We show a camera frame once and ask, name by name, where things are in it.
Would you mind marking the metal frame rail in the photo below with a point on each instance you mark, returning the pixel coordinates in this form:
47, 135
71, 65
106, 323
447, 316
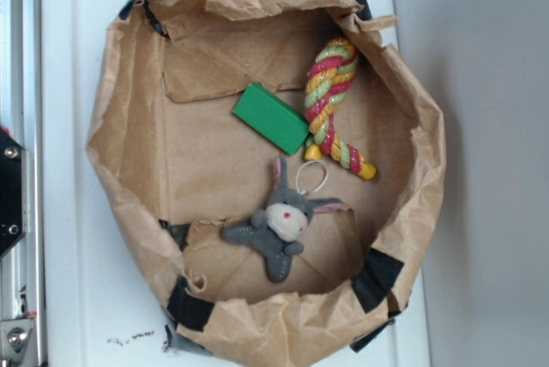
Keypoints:
23, 336

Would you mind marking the green rectangular block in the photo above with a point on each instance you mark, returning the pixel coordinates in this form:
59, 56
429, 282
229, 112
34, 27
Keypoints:
272, 118

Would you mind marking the gray plush donkey toy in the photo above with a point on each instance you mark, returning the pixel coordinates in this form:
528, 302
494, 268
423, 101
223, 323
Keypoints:
274, 231

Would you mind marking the brown paper bag container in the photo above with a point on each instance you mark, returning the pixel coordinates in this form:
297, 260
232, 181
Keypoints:
178, 166

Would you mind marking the white plastic tray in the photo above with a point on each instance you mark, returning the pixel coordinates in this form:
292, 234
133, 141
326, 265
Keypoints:
100, 311

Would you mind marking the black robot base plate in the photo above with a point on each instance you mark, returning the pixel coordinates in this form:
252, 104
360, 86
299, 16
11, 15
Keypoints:
11, 187

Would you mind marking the multicolour twisted rope toy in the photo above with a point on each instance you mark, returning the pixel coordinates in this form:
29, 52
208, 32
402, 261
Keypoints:
329, 79

